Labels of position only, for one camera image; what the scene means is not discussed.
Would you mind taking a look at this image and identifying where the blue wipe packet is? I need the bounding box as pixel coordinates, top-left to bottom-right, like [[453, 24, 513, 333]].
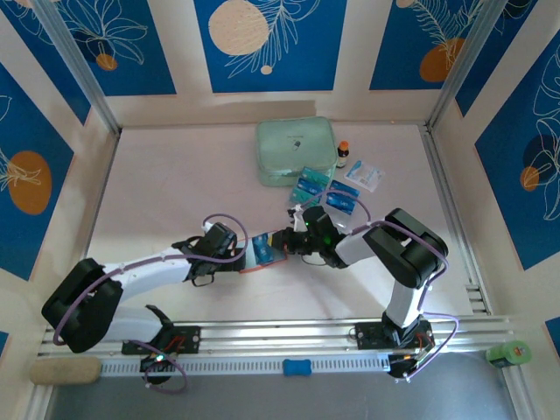
[[325, 194, 358, 216], [291, 177, 326, 203], [330, 179, 361, 199]]

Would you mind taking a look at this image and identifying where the white blue sachet packet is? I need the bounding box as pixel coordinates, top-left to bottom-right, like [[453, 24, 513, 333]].
[[343, 158, 387, 193]]

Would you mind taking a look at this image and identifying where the mint green zip pouch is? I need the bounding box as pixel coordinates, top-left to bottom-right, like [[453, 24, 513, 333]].
[[255, 115, 340, 188]]

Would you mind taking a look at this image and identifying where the small brown bottle orange cap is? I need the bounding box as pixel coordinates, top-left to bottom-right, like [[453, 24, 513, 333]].
[[335, 140, 351, 170]]

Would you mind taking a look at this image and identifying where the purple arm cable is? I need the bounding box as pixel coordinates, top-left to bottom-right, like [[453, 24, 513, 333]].
[[52, 213, 250, 394], [299, 188, 460, 382]]

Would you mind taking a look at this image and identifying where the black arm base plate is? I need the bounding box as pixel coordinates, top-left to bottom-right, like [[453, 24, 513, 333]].
[[121, 325, 202, 356], [354, 320, 434, 351]]

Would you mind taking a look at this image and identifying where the aluminium side rail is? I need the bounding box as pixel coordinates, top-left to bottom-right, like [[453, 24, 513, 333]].
[[419, 124, 495, 316], [60, 129, 122, 327]]

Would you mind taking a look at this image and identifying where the aluminium frame post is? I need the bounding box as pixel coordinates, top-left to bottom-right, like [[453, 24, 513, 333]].
[[32, 0, 123, 135], [426, 0, 512, 132]]

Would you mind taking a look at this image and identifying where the beige sponge block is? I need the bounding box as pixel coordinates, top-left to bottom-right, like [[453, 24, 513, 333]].
[[29, 356, 102, 386]]

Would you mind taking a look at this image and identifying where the blue credit card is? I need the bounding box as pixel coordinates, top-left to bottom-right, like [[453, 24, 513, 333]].
[[252, 233, 276, 266]]

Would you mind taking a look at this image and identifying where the grey metal panel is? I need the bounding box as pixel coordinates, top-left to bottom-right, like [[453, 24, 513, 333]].
[[43, 371, 524, 420]]

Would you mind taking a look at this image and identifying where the orange card holder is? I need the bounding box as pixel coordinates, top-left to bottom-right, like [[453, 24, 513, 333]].
[[238, 230, 290, 276]]

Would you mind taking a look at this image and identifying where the white slotted cable duct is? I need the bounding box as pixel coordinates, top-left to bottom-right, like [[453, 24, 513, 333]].
[[100, 353, 393, 377]]

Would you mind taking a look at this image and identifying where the blue wipe packet left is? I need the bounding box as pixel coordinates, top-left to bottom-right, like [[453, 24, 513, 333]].
[[291, 177, 326, 203]]

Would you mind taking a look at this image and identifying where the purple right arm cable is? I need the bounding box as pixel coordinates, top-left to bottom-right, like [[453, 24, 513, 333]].
[[299, 188, 460, 382]]

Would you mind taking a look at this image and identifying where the blue wipe packet right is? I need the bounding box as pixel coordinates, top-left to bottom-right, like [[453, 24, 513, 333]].
[[330, 179, 361, 199], [325, 194, 358, 216]]

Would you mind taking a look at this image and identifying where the blue bone-shaped block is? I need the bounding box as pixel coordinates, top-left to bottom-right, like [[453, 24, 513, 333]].
[[282, 358, 312, 377]]

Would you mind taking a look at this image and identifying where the teal credit card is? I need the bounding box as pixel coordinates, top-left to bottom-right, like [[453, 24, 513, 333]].
[[300, 167, 330, 186]]

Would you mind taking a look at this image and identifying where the black connector board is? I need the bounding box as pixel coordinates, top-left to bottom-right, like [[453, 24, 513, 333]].
[[138, 353, 177, 386], [388, 352, 435, 381]]

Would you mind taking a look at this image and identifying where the green cylinder roll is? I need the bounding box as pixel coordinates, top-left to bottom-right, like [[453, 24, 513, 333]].
[[486, 339, 533, 368]]

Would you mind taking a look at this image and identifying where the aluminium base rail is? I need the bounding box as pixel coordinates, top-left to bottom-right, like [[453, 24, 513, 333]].
[[37, 315, 515, 359]]

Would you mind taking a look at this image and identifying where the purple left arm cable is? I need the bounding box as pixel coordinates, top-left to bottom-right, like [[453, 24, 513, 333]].
[[52, 213, 250, 394]]

